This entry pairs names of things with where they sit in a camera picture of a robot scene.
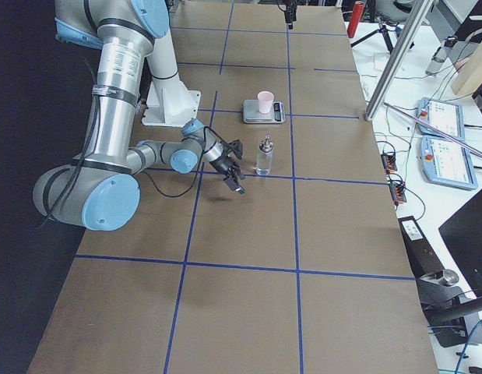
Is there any aluminium frame post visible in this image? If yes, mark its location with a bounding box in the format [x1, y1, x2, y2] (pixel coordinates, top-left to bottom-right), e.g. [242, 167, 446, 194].
[364, 0, 435, 121]

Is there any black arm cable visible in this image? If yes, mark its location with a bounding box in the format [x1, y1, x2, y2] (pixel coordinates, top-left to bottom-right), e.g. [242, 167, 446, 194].
[141, 126, 234, 198]

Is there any upper orange connector block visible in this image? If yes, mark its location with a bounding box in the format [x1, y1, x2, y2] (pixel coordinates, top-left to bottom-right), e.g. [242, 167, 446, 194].
[381, 153, 397, 174]

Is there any black monitor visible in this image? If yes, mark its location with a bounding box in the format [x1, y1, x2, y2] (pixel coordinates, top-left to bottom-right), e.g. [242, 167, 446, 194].
[438, 189, 482, 296]

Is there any upper blue teach pendant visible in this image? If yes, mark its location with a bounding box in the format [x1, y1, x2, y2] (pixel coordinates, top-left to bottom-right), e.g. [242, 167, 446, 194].
[417, 97, 465, 140]

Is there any silver kitchen scale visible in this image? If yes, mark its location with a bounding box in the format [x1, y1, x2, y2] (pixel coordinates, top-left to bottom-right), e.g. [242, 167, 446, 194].
[242, 98, 286, 125]

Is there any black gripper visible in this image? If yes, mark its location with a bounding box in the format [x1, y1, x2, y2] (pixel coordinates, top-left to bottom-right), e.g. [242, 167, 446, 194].
[212, 153, 246, 195]
[283, 0, 297, 30]

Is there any lower blue teach pendant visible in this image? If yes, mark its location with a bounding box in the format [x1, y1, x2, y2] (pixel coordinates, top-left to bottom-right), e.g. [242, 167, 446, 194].
[420, 136, 478, 190]

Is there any wooden board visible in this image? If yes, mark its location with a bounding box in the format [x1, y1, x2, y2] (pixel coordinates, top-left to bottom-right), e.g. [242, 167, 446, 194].
[452, 41, 482, 95]

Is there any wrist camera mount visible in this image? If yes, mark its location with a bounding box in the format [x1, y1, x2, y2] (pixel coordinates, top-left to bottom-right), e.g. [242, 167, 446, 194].
[227, 139, 244, 160]

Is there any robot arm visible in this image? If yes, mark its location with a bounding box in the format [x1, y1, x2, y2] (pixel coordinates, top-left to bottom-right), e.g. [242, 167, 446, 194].
[33, 1, 244, 231]

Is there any lower orange connector block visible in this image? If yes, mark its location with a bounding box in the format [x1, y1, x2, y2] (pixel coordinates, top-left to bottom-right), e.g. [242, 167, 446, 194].
[389, 181, 406, 206]

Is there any black camera tripod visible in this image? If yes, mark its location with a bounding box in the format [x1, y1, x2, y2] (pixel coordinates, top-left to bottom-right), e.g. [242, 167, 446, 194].
[350, 23, 403, 54]

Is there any clear glass sauce bottle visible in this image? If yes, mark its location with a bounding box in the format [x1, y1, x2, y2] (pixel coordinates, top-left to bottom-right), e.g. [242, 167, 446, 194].
[255, 134, 274, 175]

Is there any red bottle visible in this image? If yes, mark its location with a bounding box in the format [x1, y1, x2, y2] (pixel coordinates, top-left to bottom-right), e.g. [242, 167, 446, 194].
[347, 1, 365, 38]

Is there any black box with label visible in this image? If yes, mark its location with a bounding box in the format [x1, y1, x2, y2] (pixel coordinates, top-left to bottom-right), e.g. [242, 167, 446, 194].
[398, 216, 445, 278]

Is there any pink paper cup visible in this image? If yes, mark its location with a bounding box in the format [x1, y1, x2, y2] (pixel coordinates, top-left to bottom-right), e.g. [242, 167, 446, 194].
[257, 90, 274, 114]

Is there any blue teach pendant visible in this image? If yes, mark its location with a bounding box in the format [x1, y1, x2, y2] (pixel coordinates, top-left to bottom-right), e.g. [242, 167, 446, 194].
[420, 136, 478, 190]
[417, 97, 465, 140]

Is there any orange connector block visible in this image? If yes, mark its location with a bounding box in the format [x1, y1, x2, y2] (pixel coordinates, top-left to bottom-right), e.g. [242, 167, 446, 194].
[389, 181, 406, 206]
[381, 153, 397, 174]

